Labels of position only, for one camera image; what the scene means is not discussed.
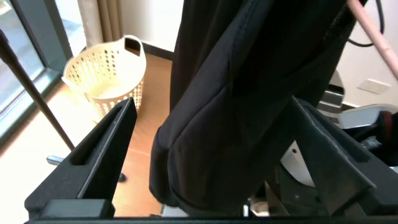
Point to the beige curtain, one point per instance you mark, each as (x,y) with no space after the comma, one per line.
(102,21)

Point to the white laundry basket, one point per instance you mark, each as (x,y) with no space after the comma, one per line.
(109,71)

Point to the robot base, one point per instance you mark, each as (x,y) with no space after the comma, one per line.
(357,115)

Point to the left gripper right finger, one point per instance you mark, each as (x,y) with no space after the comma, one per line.
(342,177)

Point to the black clothes rack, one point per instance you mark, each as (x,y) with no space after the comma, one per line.
(34,93)

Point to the pink clothes hanger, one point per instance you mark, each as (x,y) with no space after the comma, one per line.
(376,37)

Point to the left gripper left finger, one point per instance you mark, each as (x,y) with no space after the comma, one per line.
(93,161)

